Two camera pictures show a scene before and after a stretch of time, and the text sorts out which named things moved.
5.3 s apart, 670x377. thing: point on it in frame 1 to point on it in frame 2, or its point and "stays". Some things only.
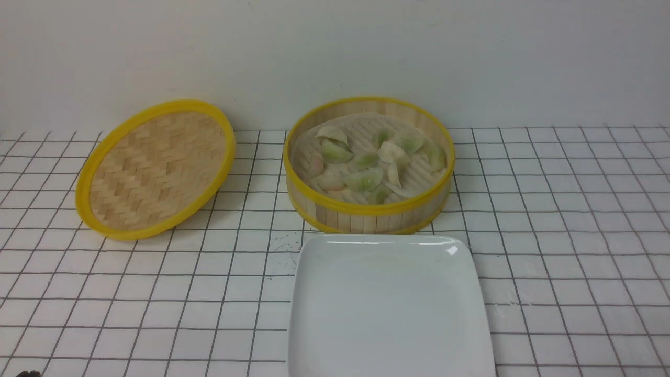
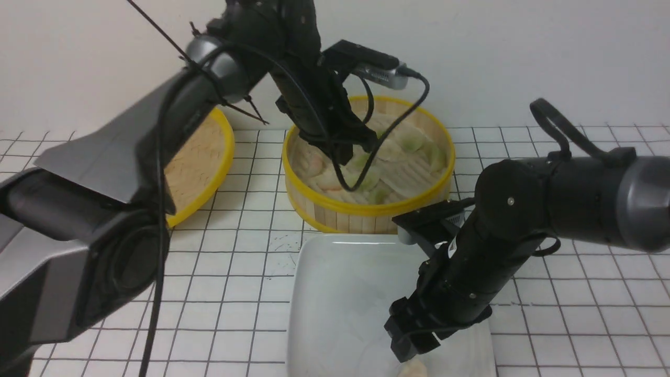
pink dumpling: [316, 164] stays
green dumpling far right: [437, 157] stays
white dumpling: [392, 174] to [414, 368]
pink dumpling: [332, 181] stays
